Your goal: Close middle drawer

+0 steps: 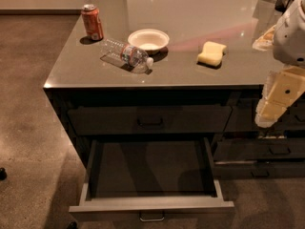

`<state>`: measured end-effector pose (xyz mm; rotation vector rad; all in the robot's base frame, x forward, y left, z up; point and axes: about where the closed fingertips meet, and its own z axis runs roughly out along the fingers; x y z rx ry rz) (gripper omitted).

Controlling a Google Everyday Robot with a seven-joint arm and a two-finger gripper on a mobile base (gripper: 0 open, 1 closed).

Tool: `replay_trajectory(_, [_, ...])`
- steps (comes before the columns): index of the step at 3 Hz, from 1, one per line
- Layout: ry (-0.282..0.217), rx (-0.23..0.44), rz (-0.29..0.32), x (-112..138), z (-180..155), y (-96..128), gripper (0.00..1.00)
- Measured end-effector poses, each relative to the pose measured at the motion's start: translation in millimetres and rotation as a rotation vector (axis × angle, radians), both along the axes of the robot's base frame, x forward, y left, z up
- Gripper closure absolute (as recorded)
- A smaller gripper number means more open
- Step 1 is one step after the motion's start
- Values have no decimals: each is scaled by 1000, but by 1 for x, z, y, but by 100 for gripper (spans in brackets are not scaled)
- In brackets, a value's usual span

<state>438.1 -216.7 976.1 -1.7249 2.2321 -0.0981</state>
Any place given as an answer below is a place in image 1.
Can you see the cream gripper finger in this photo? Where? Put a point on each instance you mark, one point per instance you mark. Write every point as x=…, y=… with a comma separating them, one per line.
x=267, y=112

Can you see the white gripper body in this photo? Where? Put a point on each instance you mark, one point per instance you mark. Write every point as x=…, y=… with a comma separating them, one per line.
x=291, y=38

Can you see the grey drawer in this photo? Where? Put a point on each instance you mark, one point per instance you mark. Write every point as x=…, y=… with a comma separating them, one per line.
x=242, y=117
x=259, y=170
x=149, y=119
x=255, y=149
x=150, y=181

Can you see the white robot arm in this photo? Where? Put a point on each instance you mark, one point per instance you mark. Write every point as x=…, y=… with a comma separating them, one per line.
x=287, y=41

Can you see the yellow sponge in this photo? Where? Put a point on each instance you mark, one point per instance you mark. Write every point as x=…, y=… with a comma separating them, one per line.
x=212, y=54

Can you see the dark grey counter cabinet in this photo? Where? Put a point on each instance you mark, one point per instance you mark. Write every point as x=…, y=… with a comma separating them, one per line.
x=80, y=78

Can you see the white paper bowl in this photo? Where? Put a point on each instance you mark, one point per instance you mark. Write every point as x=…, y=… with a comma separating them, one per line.
x=150, y=40

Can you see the clear plastic water bottle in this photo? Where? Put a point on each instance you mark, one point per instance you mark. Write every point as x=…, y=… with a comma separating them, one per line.
x=126, y=56

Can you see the orange soda can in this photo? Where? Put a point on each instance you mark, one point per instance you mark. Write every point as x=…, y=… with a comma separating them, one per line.
x=92, y=23

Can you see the black object at floor bottom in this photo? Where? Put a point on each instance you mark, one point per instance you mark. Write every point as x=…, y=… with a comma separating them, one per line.
x=72, y=225

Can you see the small black floor object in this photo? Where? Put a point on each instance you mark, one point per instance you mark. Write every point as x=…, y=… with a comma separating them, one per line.
x=3, y=173

